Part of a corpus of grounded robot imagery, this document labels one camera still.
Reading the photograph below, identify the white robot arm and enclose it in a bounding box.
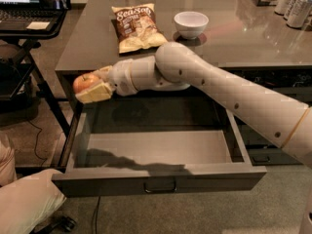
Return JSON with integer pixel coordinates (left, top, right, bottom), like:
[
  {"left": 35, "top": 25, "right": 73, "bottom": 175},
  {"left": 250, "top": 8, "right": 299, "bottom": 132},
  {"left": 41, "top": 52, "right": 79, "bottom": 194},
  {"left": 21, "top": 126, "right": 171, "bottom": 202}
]
[{"left": 73, "top": 42, "right": 312, "bottom": 168}]

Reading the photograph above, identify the sea salt chips bag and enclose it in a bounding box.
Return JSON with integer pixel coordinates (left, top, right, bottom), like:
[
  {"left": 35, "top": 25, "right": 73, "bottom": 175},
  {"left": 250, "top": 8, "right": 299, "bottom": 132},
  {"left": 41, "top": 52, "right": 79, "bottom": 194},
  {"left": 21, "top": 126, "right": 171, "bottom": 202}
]
[{"left": 112, "top": 3, "right": 167, "bottom": 54}]

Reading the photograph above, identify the open grey top drawer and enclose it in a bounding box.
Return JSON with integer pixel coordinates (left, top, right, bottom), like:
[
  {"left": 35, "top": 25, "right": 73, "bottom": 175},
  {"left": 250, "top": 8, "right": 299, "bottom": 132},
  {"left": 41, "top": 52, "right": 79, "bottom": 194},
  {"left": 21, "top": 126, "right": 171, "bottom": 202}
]
[{"left": 53, "top": 88, "right": 266, "bottom": 197}]

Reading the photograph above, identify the black smartphone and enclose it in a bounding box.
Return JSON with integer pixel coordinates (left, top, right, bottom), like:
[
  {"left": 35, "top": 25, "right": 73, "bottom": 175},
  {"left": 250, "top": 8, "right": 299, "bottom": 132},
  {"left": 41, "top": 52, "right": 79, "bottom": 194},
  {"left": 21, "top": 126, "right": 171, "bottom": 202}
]
[{"left": 40, "top": 0, "right": 71, "bottom": 11}]

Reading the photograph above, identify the yellow sticky note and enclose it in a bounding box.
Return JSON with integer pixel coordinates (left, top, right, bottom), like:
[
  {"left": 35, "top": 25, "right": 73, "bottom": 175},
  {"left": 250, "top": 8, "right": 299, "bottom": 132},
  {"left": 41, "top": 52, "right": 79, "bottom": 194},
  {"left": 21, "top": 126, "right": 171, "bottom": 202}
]
[{"left": 27, "top": 21, "right": 49, "bottom": 30}]

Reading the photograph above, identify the white ceramic bowl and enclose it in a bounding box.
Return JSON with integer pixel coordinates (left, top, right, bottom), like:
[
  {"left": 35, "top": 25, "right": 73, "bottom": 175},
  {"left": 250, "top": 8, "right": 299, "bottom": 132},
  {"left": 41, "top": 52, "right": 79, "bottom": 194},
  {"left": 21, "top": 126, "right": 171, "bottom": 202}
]
[{"left": 174, "top": 11, "right": 209, "bottom": 39}]

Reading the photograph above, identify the grey lower side drawer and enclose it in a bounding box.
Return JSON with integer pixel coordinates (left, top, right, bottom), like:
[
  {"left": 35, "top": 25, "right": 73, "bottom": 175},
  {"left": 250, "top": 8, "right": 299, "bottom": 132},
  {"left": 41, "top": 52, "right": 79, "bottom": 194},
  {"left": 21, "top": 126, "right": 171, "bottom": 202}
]
[{"left": 246, "top": 145, "right": 299, "bottom": 166}]

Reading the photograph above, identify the grey cabinet counter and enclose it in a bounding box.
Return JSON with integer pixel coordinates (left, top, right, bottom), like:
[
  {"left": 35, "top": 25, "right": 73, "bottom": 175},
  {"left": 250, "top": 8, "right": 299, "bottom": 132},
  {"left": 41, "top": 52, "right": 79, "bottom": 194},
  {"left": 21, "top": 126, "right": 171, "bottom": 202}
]
[{"left": 54, "top": 0, "right": 312, "bottom": 168}]

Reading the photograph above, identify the black floor cable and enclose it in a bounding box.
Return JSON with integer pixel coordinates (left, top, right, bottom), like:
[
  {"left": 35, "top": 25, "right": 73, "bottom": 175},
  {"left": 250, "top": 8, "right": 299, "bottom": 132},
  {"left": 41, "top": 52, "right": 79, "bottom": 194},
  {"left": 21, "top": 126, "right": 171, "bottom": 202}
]
[{"left": 91, "top": 196, "right": 101, "bottom": 234}]

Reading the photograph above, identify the black laptop stand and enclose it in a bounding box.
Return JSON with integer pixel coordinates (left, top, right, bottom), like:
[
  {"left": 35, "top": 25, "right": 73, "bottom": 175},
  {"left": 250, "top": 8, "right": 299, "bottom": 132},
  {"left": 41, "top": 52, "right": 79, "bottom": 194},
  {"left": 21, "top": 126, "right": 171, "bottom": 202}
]
[{"left": 0, "top": 12, "right": 70, "bottom": 137}]

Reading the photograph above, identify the red apple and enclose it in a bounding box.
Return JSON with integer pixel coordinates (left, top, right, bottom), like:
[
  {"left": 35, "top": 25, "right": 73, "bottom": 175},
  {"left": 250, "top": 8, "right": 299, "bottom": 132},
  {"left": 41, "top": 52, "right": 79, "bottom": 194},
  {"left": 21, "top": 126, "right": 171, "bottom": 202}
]
[{"left": 72, "top": 73, "right": 99, "bottom": 94}]

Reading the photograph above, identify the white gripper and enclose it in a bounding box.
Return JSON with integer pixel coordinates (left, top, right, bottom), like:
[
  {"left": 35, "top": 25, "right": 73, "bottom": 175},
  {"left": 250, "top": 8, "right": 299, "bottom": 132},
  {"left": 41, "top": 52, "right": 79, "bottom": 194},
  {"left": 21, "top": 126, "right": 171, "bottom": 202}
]
[{"left": 75, "top": 58, "right": 137, "bottom": 104}]

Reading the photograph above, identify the black laptop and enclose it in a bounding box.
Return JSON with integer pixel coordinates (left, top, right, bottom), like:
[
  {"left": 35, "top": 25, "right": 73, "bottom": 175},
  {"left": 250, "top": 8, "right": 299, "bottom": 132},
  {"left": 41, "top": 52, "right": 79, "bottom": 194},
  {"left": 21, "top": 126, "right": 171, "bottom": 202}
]
[{"left": 0, "top": 0, "right": 63, "bottom": 33}]

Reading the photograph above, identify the metal drawer handle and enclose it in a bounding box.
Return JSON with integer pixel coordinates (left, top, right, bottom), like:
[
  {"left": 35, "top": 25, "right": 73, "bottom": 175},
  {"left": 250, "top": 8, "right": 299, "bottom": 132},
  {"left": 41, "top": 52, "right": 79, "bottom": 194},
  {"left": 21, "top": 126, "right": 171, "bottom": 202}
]
[{"left": 143, "top": 179, "right": 176, "bottom": 194}]

